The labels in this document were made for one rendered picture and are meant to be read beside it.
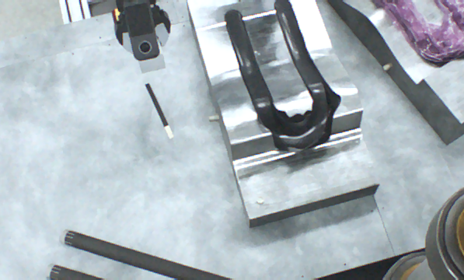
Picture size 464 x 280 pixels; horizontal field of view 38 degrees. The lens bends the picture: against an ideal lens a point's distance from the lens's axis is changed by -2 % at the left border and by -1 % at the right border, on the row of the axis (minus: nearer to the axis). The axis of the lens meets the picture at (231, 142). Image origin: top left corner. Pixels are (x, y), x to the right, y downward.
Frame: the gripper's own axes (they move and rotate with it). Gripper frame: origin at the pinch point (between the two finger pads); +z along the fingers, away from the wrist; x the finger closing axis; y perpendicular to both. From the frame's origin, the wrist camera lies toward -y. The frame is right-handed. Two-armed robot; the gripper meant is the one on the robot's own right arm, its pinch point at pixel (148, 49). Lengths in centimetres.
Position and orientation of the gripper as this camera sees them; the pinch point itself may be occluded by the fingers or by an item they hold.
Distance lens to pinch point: 135.2
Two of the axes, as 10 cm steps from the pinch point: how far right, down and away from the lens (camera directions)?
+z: 0.3, 3.9, 9.2
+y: -2.7, -8.8, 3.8
